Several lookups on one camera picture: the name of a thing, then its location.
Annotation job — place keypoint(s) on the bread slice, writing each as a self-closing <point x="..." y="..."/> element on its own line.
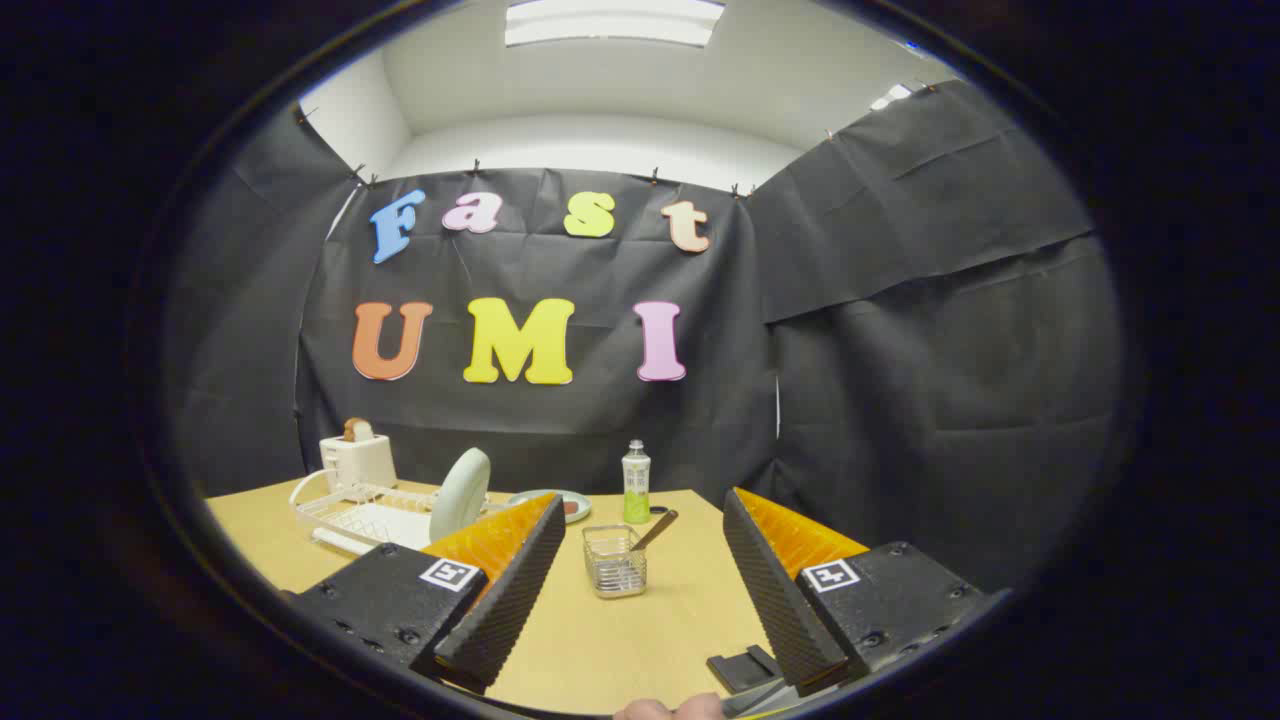
<point x="358" y="430"/>

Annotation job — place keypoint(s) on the white toaster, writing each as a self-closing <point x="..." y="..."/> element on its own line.
<point x="358" y="462"/>

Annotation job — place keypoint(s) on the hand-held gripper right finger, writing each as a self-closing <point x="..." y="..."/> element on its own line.
<point x="775" y="600"/>

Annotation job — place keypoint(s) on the green drink bottle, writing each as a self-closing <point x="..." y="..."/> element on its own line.
<point x="636" y="490"/>

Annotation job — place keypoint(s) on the ceiling light panel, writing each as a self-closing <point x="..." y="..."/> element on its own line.
<point x="610" y="22"/>

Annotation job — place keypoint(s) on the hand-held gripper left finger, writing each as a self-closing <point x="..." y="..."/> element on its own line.
<point x="505" y="600"/>

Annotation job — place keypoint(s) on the black table clamp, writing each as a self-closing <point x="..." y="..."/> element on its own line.
<point x="742" y="668"/>

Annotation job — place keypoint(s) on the pale green round plate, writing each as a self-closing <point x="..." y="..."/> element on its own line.
<point x="460" y="495"/>

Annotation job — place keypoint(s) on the pale green plate with meat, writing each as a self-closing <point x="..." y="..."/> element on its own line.
<point x="575" y="508"/>

